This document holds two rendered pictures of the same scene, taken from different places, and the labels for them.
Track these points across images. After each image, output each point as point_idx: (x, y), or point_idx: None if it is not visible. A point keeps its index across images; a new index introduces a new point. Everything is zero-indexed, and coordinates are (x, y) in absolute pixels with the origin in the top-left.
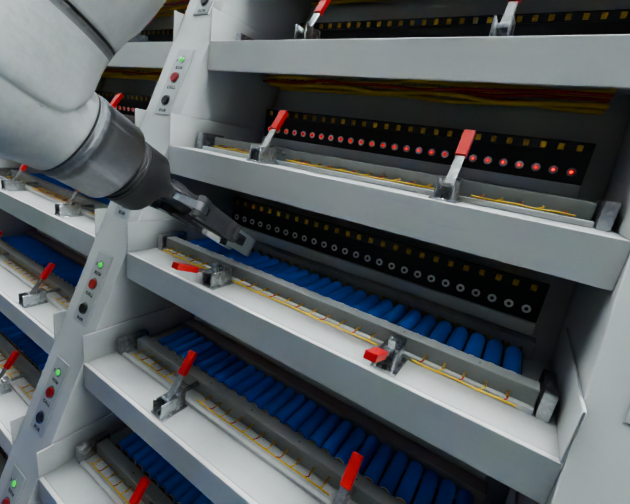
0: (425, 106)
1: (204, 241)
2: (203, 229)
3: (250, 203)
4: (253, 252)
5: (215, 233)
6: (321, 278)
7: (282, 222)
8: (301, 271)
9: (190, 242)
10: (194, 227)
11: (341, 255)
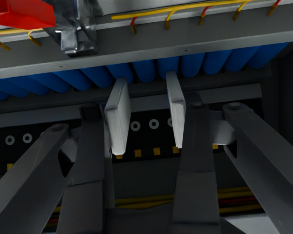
0: None
1: (262, 53)
2: (183, 111)
3: (223, 148)
4: (146, 79)
5: (82, 136)
6: None
7: (147, 139)
8: (32, 92)
9: (267, 44)
10: (197, 112)
11: (31, 129)
